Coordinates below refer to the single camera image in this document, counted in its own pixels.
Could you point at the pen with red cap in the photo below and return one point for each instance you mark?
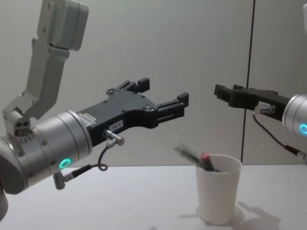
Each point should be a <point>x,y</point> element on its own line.
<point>208,161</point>

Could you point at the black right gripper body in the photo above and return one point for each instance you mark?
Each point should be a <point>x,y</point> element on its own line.
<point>261,100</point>

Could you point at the white paper cup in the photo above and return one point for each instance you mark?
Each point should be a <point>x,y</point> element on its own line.
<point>216,196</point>

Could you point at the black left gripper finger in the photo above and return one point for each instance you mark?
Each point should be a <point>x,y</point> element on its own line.
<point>175,105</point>
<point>143,84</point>

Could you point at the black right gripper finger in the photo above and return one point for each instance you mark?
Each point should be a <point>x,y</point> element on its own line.
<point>241,87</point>
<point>223,94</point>

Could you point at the dark grey pen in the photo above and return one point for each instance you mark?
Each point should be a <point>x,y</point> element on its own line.
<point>188,154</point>

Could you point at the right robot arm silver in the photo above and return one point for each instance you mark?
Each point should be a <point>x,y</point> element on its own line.
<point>296,115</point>

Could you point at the white table cloth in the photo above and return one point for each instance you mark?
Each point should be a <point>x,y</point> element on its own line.
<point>120,203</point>

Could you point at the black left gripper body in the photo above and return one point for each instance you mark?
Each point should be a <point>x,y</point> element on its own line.
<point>124,107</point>

